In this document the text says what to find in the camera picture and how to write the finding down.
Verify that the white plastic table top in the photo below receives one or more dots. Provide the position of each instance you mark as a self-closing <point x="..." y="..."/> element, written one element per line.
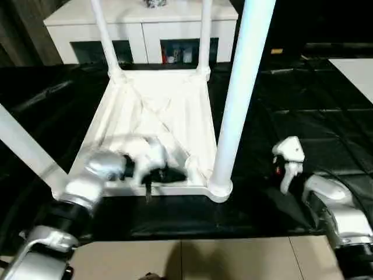
<point x="163" y="96"/>

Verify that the white plastic table leg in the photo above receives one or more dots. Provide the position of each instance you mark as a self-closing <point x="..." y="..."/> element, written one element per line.
<point x="205" y="35"/>
<point x="242" y="87"/>
<point x="106" y="38"/>
<point x="20" y="140"/>

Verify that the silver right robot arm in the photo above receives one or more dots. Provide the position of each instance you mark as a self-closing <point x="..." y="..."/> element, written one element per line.
<point x="335" y="198"/>

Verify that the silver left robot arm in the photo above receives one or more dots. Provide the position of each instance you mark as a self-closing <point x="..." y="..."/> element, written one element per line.
<point x="87" y="181"/>

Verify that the black mat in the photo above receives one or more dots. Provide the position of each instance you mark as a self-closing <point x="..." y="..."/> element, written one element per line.
<point x="291" y="131"/>

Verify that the small yellow tag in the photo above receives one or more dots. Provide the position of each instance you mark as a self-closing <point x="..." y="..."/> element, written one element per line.
<point x="277" y="51"/>

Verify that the white flat panel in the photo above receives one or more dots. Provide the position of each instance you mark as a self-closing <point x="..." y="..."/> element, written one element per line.
<point x="355" y="76"/>

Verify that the black metal bar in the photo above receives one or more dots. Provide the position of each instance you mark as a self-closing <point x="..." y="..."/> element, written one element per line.
<point x="338" y="46"/>

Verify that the white cabinet with glass doors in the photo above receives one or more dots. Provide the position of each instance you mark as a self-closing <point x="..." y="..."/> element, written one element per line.
<point x="145" y="29"/>

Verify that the dark crumpled plastic bag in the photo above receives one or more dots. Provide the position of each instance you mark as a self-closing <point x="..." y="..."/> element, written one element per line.
<point x="156" y="3"/>

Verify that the grey curtain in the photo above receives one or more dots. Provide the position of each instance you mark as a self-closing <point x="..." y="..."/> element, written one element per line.
<point x="23" y="32"/>

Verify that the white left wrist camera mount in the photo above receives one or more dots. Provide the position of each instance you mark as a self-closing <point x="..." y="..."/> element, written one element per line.
<point x="151" y="154"/>

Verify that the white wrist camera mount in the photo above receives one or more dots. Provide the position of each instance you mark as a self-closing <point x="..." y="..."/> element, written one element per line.
<point x="291" y="148"/>
<point x="151" y="154"/>

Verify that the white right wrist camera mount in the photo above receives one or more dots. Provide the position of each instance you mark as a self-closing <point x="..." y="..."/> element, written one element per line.
<point x="291" y="148"/>

